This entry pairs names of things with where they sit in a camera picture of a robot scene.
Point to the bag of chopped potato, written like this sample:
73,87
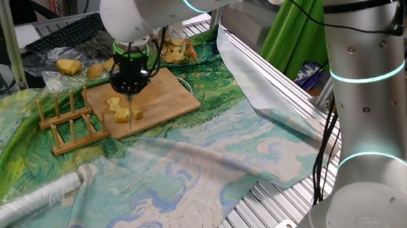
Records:
178,50

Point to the green curtain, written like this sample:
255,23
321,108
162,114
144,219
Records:
292,34

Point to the wooden cutting board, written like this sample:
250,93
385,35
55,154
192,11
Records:
169,98

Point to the white paper sheet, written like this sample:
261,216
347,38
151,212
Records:
26,35

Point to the grey green rag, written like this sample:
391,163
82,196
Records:
96,46

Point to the steel cleaver knife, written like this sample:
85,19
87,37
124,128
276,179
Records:
130,112

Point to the blue patterned bag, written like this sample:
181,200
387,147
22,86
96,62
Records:
307,74

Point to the wooden peg rack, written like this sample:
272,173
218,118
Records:
78,144

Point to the whole brown potato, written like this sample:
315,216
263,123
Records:
108,64
95,70

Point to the grey metal box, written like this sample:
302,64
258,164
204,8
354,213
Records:
247,19

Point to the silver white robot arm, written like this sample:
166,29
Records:
367,115

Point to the thin yellow potato slice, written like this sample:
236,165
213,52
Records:
121,115
113,100
114,107

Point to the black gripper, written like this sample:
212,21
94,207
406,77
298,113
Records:
132,66

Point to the clear plastic wrap roll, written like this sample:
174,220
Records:
32,204

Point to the peeled cut yellow potato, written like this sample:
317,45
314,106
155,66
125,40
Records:
68,66

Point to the painted landscape tablecloth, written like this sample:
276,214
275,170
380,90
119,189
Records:
194,187

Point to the black keyboard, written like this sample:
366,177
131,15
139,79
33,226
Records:
69,31

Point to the red white striped object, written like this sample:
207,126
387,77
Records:
56,5

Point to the aluminium frame post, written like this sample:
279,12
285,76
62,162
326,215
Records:
324,95
10,45

